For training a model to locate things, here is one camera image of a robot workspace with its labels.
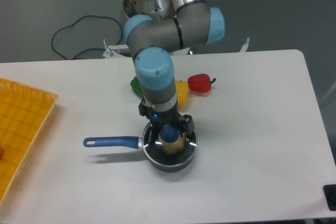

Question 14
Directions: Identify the beige bread roll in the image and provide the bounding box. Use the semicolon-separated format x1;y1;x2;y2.
158;133;187;155

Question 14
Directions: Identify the black cable on floor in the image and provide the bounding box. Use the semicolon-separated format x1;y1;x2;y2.
51;15;123;60

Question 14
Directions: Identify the yellow bell pepper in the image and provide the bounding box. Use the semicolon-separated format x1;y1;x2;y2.
175;80;189;109

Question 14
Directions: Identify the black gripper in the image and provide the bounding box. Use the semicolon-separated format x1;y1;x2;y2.
138;99;195;134

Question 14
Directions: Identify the green bell pepper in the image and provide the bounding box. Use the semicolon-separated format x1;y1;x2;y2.
130;76;144;99

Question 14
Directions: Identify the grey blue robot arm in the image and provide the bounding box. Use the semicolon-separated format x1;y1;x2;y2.
123;0;225;134

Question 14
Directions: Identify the red bell pepper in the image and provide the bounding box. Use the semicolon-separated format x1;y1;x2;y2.
187;73;216;93

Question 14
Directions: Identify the black device at table edge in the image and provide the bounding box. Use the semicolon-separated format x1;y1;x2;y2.
323;184;336;211

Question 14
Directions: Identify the yellow woven basket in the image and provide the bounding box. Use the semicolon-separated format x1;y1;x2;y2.
1;78;58;202

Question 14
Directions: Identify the dark pot blue handle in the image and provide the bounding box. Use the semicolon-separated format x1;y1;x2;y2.
83;123;199;172

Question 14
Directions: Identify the glass pot lid blue knob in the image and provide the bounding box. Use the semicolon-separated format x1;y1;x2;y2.
142;123;198;172

